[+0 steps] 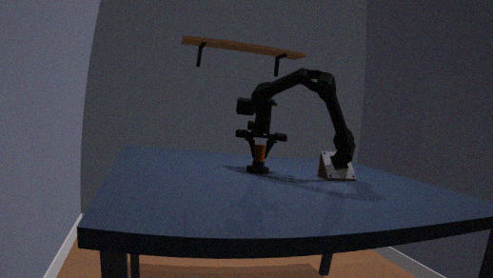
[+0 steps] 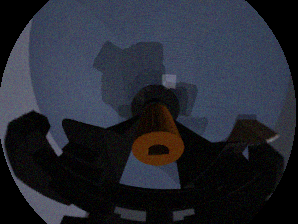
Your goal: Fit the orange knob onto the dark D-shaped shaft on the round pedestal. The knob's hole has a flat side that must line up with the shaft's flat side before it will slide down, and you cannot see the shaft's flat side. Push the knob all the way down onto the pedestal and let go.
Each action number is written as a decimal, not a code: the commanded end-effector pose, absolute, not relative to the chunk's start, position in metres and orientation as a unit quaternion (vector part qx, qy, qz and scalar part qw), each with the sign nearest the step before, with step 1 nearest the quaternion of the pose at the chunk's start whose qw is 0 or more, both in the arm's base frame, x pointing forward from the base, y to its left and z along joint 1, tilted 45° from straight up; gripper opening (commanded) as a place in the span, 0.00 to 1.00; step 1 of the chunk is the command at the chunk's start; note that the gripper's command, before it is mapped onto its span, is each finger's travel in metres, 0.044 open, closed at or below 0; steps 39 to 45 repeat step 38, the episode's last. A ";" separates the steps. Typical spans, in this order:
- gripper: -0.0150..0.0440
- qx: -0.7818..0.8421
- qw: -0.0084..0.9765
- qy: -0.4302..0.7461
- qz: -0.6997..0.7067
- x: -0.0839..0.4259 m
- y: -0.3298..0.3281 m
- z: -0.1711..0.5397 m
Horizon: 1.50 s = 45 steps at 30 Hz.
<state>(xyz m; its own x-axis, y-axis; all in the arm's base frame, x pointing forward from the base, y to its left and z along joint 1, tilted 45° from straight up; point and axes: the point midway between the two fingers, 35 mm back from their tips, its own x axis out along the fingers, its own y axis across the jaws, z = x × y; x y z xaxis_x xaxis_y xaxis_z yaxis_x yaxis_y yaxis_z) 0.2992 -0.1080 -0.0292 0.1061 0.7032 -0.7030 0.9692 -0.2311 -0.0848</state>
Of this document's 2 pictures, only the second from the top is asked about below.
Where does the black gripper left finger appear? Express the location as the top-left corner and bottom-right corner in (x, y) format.
(61, 115), (141, 183)

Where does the orange knob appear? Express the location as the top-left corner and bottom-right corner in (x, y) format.
(132, 104), (185, 165)

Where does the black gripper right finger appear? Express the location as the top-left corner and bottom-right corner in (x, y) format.
(173, 119), (247, 189)

